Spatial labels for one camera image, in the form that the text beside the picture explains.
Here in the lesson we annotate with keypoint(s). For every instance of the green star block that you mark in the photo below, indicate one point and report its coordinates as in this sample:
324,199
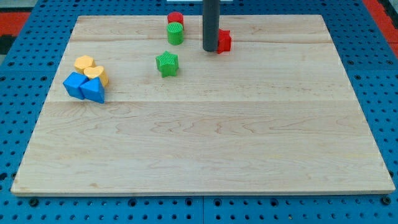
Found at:
167,64

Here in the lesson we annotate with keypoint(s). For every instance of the green cylinder block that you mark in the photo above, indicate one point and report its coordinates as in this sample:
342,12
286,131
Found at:
175,33

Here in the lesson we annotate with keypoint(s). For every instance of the yellow heart block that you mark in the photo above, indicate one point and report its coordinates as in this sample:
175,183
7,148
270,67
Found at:
97,72

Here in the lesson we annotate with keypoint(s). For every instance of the red cylinder block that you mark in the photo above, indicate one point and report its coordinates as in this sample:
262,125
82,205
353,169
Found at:
175,17

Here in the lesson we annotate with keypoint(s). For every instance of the blue cube block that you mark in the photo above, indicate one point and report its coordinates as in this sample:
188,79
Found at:
72,85

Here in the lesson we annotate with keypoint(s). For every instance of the yellow hexagon block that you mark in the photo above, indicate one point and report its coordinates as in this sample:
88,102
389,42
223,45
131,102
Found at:
83,62

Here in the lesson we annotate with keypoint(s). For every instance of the red star block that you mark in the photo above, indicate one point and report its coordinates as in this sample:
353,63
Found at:
224,41

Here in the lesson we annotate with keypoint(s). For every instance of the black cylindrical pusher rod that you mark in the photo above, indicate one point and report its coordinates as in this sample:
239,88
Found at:
210,24

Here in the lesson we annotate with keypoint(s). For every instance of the light wooden board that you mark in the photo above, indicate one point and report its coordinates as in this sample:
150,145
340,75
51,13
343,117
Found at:
275,116

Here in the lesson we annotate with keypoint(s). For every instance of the blue triangle block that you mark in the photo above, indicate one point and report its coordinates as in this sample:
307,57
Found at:
93,90

